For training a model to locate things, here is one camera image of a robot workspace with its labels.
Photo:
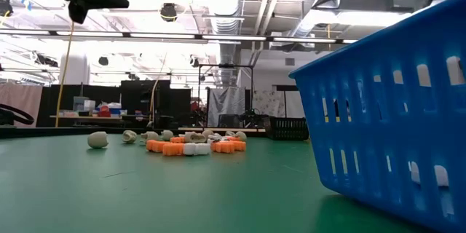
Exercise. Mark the rectangular metal air duct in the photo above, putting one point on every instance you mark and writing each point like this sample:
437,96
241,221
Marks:
382,3

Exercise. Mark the wooden workbench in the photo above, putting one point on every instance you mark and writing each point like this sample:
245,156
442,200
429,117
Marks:
87,117

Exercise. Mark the grey tarp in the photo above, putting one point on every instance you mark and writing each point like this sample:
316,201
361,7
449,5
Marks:
225,102

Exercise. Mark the black partition wall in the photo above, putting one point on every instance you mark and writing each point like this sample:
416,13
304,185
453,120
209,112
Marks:
145,98

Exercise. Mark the red container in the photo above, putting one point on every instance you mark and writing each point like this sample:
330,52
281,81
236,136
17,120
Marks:
105,111

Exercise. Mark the white patterned sheet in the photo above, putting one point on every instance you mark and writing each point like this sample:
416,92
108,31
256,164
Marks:
269,103

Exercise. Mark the pink curtain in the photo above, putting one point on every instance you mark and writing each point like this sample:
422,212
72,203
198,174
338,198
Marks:
22,96

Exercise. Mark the black ceiling dome camera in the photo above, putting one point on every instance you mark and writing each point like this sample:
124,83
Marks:
168,11

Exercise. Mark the black plastic basket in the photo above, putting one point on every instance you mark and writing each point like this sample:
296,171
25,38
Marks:
287,129

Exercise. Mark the green table mat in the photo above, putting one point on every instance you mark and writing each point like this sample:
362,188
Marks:
182,196

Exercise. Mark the blue plastic basket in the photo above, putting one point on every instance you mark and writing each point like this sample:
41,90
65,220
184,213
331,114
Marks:
382,134

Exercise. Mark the black metal gantry frame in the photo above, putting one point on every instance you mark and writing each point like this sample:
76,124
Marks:
225,66

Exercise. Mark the long ceiling light strip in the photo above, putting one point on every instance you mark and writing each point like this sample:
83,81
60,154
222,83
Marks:
164,35

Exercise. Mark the orange pumpkin toy figure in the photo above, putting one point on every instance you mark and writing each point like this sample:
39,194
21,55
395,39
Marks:
177,139
223,147
240,145
173,149
155,145
232,138

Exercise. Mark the beige plastic skull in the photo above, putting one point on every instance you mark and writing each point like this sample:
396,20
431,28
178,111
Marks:
166,134
97,140
148,136
208,133
193,137
240,135
129,136
229,133

